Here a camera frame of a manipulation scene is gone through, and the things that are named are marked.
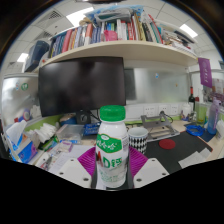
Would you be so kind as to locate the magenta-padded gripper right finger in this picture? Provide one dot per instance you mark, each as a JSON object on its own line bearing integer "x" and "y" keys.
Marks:
{"x": 150, "y": 173}

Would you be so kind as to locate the dark wine bottle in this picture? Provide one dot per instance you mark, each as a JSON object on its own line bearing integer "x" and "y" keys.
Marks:
{"x": 192, "y": 100}

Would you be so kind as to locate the black computer monitor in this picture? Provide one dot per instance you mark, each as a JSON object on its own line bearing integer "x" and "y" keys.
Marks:
{"x": 80, "y": 86}

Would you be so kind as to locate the white tissue pile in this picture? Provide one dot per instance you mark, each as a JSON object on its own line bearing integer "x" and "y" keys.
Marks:
{"x": 45, "y": 132}

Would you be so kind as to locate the purple translucent water bottle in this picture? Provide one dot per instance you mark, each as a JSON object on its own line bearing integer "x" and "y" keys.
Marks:
{"x": 214, "y": 116}

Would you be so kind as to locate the small blue box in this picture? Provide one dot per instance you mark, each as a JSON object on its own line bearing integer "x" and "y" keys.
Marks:
{"x": 91, "y": 129}

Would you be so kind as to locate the white paper sheet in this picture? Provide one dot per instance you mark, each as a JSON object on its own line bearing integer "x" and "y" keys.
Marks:
{"x": 66, "y": 156}

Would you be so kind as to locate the blue tissue box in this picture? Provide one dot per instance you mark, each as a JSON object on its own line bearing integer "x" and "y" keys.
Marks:
{"x": 25, "y": 150}

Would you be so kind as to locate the white drink bottle green cap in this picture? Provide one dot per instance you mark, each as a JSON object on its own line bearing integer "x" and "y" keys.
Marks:
{"x": 112, "y": 150}

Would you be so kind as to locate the black desk mat red trim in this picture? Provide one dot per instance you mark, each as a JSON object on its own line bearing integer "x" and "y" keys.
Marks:
{"x": 186, "y": 146}

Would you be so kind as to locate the black white checkered mug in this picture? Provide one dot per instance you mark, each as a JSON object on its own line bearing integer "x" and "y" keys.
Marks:
{"x": 138, "y": 140}

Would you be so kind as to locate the group photo print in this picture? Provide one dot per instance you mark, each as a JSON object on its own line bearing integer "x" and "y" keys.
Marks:
{"x": 216, "y": 91}

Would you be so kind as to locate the flat round red coaster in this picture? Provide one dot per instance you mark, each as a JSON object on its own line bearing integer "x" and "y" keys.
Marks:
{"x": 167, "y": 144}

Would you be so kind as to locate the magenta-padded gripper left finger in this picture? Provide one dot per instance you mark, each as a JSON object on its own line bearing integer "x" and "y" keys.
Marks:
{"x": 75, "y": 173}

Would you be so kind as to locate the purple hanging pennant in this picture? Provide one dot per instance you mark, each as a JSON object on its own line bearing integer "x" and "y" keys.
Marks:
{"x": 205, "y": 71}

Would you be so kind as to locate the clear plastic box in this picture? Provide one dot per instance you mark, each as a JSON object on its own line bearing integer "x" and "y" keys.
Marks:
{"x": 70, "y": 133}

